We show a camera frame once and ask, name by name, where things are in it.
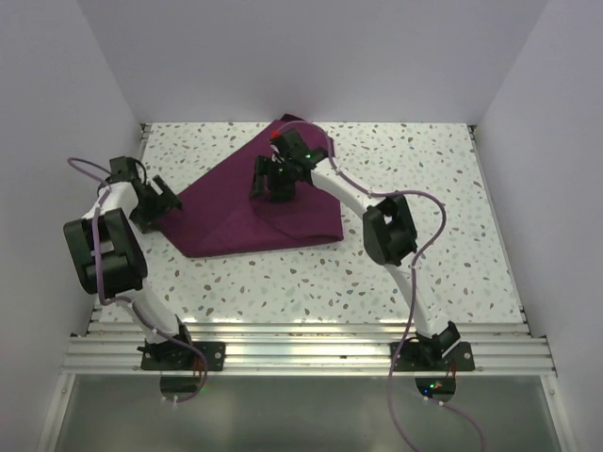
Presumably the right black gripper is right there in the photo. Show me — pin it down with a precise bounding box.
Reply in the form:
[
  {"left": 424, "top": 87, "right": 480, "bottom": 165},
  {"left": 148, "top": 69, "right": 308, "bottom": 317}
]
[{"left": 250, "top": 155, "right": 296, "bottom": 203}]

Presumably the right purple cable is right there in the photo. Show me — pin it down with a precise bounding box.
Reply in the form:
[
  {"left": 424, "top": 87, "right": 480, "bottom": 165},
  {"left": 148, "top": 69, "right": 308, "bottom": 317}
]
[{"left": 275, "top": 121, "right": 486, "bottom": 452}]

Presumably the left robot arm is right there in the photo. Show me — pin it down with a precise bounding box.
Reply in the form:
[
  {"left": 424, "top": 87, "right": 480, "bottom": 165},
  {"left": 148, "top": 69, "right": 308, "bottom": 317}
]
[{"left": 63, "top": 156, "right": 196, "bottom": 370}]

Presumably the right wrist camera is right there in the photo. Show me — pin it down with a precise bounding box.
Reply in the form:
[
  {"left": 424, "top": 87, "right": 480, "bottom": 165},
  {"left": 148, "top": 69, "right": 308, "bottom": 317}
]
[{"left": 269, "top": 131, "right": 287, "bottom": 161}]

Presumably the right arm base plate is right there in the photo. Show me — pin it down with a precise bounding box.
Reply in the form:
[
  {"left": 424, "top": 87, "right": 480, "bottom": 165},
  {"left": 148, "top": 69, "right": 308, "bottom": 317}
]
[{"left": 389, "top": 338, "right": 476, "bottom": 372}]

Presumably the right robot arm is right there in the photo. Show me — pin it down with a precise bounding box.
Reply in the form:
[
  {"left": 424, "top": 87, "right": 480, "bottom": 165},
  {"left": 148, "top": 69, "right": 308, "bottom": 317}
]
[{"left": 250, "top": 129, "right": 461, "bottom": 370}]

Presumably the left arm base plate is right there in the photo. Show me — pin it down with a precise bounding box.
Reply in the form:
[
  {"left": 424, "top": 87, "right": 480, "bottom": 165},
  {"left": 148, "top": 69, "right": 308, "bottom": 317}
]
[{"left": 137, "top": 341, "right": 226, "bottom": 371}]

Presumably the purple cloth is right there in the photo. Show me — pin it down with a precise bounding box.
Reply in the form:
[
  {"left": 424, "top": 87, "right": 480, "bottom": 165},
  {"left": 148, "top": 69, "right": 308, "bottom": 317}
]
[{"left": 155, "top": 114, "right": 343, "bottom": 258}]

